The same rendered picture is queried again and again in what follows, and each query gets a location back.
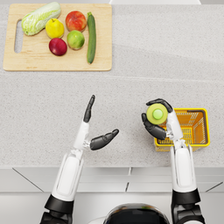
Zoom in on yellow slatted basket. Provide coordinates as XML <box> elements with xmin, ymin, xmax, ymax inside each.
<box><xmin>153</xmin><ymin>108</ymin><xmax>211</xmax><ymax>152</ymax></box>

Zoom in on grey counter drawer fronts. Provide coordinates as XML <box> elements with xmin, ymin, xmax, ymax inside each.
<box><xmin>0</xmin><ymin>166</ymin><xmax>224</xmax><ymax>194</ymax></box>

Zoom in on wooden cutting board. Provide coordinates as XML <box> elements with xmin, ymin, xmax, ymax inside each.
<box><xmin>3</xmin><ymin>3</ymin><xmax>113</xmax><ymax>73</ymax></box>

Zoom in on dark red plum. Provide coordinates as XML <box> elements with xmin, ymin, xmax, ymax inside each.
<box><xmin>48</xmin><ymin>37</ymin><xmax>68</xmax><ymax>57</ymax></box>

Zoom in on green apple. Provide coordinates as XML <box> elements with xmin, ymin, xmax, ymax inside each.
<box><xmin>66</xmin><ymin>29</ymin><xmax>86</xmax><ymax>51</ymax></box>

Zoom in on green cucumber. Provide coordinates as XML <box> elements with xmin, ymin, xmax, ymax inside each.
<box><xmin>86</xmin><ymin>11</ymin><xmax>97</xmax><ymax>65</ymax></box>

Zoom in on robot body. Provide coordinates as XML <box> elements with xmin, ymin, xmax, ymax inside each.
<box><xmin>102</xmin><ymin>203</ymin><xmax>171</xmax><ymax>224</ymax></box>

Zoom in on yellow pear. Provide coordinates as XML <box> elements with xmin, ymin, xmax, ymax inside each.
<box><xmin>45</xmin><ymin>17</ymin><xmax>66</xmax><ymax>40</ymax></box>

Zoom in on red peach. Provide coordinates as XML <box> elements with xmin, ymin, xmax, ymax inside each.
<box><xmin>65</xmin><ymin>10</ymin><xmax>88</xmax><ymax>32</ymax></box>

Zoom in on napa cabbage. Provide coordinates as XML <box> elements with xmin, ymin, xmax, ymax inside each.
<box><xmin>20</xmin><ymin>1</ymin><xmax>62</xmax><ymax>37</ymax></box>

